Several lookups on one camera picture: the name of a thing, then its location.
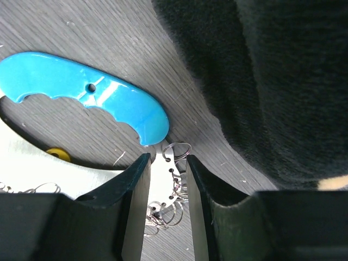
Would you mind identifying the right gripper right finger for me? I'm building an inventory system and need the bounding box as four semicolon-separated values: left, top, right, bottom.
187;156;347;260

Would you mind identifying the loose yellow tagged key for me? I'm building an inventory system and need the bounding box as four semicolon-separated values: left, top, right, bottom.
46;147;71;162

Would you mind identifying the black floral plush pillow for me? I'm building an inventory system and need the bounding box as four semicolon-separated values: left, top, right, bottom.
153;1;347;190

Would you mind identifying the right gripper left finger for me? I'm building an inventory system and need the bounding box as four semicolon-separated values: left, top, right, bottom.
1;154;151;260

